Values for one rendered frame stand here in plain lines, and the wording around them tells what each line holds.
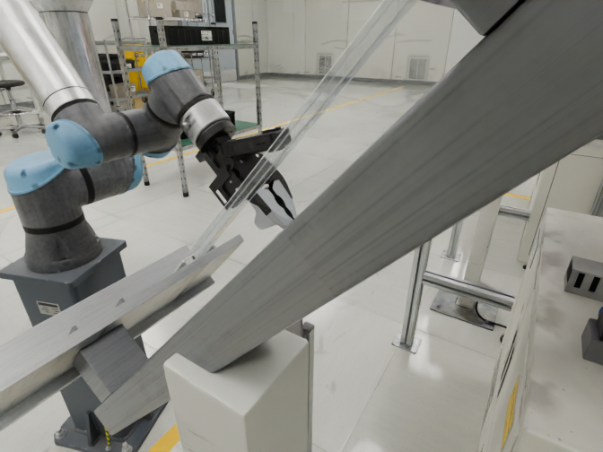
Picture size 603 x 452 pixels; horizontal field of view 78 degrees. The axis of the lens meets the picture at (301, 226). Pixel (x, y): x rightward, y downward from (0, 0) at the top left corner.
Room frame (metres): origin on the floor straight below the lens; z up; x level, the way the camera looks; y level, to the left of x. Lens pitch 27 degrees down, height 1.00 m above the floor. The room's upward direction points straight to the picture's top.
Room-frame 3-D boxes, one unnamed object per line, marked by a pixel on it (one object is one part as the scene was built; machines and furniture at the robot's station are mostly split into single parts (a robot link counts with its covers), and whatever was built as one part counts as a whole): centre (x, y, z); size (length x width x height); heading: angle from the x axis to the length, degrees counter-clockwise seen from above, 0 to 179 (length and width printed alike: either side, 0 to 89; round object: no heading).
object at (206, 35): (2.91, 0.76, 1.01); 0.57 x 0.17 x 0.11; 148
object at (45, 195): (0.74, 0.54, 0.72); 0.13 x 0.12 x 0.14; 145
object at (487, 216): (1.24, -0.69, 0.39); 0.24 x 0.24 x 0.78; 58
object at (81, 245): (0.74, 0.54, 0.60); 0.15 x 0.15 x 0.10
